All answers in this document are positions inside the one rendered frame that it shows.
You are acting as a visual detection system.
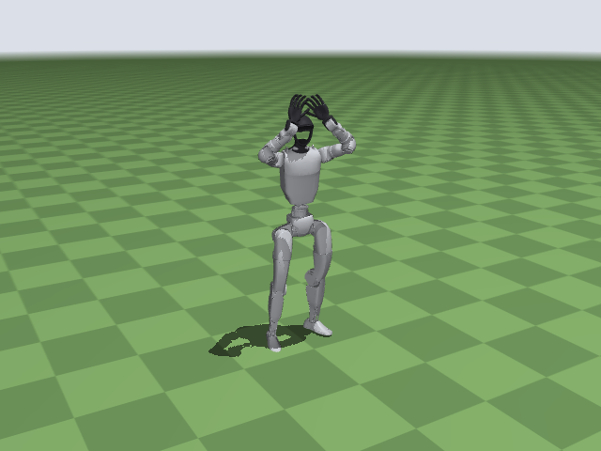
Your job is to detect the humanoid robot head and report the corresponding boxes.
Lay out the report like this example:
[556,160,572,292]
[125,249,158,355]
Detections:
[289,116,314,153]

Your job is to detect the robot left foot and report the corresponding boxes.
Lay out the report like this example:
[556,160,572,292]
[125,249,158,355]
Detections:
[303,318,332,335]

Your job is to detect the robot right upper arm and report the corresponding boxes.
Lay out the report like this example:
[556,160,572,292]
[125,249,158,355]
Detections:
[258,147,284,168]

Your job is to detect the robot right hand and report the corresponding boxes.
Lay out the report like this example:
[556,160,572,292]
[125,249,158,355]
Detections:
[285,94,310,131]

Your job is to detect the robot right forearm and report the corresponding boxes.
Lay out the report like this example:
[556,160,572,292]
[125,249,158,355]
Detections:
[258,123,298,153]

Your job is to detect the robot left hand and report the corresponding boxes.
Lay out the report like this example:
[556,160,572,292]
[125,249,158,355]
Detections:
[304,94,338,130]

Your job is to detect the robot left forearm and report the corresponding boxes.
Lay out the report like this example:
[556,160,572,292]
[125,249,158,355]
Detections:
[325,118,355,145]

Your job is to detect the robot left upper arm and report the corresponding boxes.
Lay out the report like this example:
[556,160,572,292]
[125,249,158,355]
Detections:
[318,138,356,163]

